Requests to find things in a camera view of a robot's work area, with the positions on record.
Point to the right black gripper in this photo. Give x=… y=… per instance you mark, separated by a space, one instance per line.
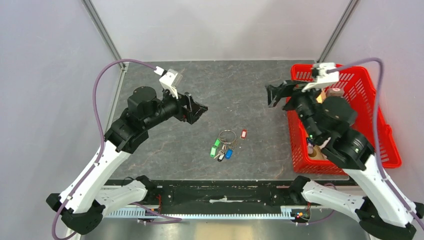
x=286 y=88

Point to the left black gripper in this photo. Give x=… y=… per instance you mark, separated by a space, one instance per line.
x=194 y=110

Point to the metal keyring with keys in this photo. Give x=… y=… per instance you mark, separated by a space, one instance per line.
x=228 y=139

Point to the green key tag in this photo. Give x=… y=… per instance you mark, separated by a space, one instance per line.
x=215 y=147

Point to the red key tag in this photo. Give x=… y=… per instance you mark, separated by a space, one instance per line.
x=243 y=134

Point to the blue key tag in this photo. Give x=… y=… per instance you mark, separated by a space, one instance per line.
x=228 y=154

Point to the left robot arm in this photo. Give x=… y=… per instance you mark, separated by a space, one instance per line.
x=82 y=206

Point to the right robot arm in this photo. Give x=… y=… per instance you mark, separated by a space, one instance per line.
x=383 y=211

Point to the red plastic basket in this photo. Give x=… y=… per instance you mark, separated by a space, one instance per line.
x=359 y=92

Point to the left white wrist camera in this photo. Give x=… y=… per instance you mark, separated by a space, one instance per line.
x=169 y=79

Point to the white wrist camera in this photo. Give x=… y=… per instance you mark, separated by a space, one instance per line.
x=169 y=79
x=323 y=75

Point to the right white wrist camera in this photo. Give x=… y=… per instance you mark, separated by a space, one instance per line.
x=323 y=75

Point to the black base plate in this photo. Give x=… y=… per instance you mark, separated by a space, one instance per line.
x=238 y=197

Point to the right aluminium frame post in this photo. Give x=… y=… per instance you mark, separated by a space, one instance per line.
x=346 y=15

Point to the aluminium frame post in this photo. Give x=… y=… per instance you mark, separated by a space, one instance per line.
x=346 y=15
x=101 y=28

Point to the left aluminium frame post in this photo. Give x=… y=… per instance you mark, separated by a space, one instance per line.
x=101 y=28

